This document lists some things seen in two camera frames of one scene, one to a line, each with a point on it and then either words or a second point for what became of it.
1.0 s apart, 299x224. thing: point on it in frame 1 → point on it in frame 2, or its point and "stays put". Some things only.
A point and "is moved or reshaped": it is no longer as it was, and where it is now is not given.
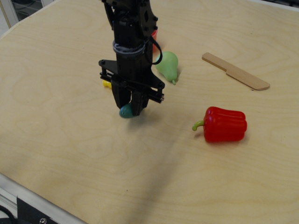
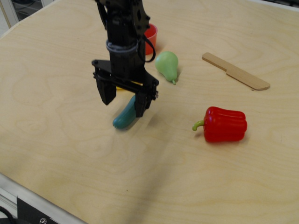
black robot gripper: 133,71 → 128,68
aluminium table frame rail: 10,191 stays put
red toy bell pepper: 223,125 stays put
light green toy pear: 167,67 stays put
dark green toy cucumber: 126,111 is moved or reshaped
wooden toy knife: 235,73 stays put
